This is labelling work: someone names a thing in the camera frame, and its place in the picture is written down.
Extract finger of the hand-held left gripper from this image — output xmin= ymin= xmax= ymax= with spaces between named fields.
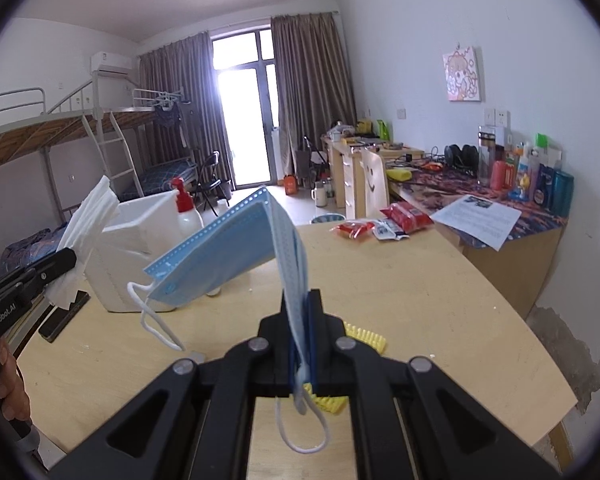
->
xmin=17 ymin=248 xmax=77 ymax=297

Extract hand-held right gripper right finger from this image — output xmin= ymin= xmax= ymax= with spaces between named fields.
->
xmin=305 ymin=288 xmax=561 ymax=480

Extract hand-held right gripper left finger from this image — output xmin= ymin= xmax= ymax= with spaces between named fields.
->
xmin=50 ymin=292 xmax=301 ymax=480

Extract yellow foam net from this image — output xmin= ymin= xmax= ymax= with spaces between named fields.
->
xmin=302 ymin=322 xmax=388 ymax=415

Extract white foam box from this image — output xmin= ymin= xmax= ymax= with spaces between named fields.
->
xmin=82 ymin=191 xmax=231 ymax=313

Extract blue face mask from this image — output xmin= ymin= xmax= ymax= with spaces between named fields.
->
xmin=126 ymin=186 xmax=331 ymax=456

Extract person's left hand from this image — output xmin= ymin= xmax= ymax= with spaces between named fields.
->
xmin=0 ymin=339 xmax=32 ymax=423

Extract blue patterned quilt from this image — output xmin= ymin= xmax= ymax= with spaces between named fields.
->
xmin=0 ymin=225 xmax=68 ymax=276

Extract black flat device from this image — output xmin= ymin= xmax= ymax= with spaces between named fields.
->
xmin=38 ymin=290 xmax=91 ymax=343

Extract small red snack packet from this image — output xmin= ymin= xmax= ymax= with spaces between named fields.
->
xmin=330 ymin=220 xmax=376 ymax=240

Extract white black snack packet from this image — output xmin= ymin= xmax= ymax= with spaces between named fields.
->
xmin=370 ymin=219 xmax=411 ymax=242

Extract grey metal bunk bed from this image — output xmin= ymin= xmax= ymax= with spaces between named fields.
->
xmin=0 ymin=87 xmax=146 ymax=221
xmin=110 ymin=87 xmax=201 ymax=201

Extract white lotion bottle red cap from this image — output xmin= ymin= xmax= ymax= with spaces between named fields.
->
xmin=170 ymin=177 xmax=223 ymax=297

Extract large red snack packet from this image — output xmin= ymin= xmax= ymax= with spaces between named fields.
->
xmin=380 ymin=201 xmax=436 ymax=235

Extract wooden chair with smiley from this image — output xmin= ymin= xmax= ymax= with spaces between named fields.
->
xmin=361 ymin=147 xmax=391 ymax=218

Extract wooden desk with drawers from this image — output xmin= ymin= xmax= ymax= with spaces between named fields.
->
xmin=321 ymin=132 xmax=426 ymax=220

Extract black folding chair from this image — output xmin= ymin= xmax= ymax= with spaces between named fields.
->
xmin=192 ymin=151 xmax=223 ymax=216

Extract hanging dark clothes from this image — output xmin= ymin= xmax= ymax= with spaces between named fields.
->
xmin=152 ymin=102 xmax=188 ymax=148

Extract wooden desk with patterned cover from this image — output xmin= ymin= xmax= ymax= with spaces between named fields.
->
xmin=387 ymin=165 xmax=568 ymax=321

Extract printed paper sheet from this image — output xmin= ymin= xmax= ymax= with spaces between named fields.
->
xmin=430 ymin=195 xmax=522 ymax=251

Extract white air conditioner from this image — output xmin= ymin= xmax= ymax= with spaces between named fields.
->
xmin=90 ymin=51 xmax=132 ymax=78

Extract glass balcony door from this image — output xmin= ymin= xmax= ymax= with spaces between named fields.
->
xmin=211 ymin=27 xmax=281 ymax=188

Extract black headphones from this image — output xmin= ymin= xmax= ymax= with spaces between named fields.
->
xmin=444 ymin=144 xmax=479 ymax=171

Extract brown curtain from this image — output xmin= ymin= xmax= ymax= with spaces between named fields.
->
xmin=271 ymin=12 xmax=358 ymax=181
xmin=137 ymin=31 xmax=233 ymax=191

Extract row of toiletry bottles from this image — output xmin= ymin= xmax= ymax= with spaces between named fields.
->
xmin=476 ymin=125 xmax=576 ymax=216

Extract pink cartoon wall poster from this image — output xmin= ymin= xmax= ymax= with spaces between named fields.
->
xmin=442 ymin=46 xmax=482 ymax=103

